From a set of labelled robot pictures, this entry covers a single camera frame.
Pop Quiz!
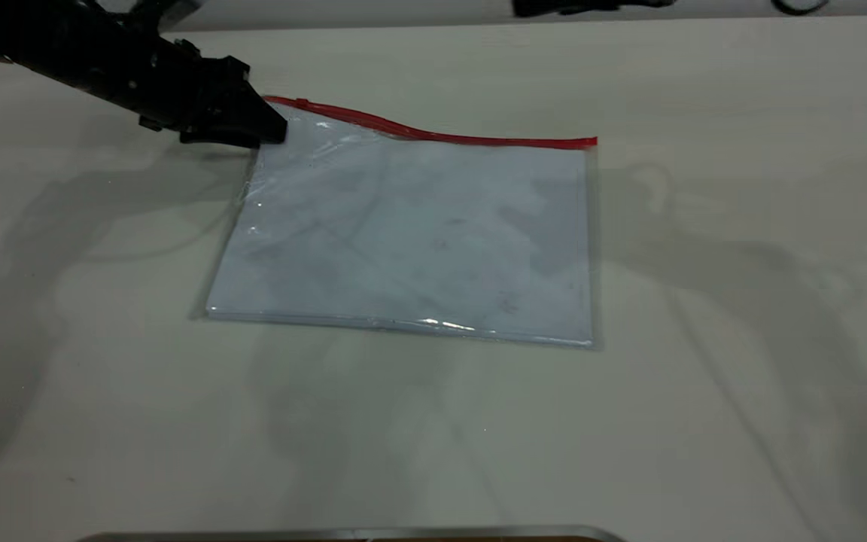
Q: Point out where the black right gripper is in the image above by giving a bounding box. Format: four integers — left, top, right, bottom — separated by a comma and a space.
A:
513, 0, 677, 18

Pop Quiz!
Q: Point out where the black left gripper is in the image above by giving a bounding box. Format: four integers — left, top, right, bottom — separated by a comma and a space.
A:
136, 36, 288, 148

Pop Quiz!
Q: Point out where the clear plastic zipper bag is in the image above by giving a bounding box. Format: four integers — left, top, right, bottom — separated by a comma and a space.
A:
191, 95, 601, 350

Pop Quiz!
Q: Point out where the small black cable loop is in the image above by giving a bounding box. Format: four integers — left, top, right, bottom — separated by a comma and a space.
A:
771, 0, 832, 17

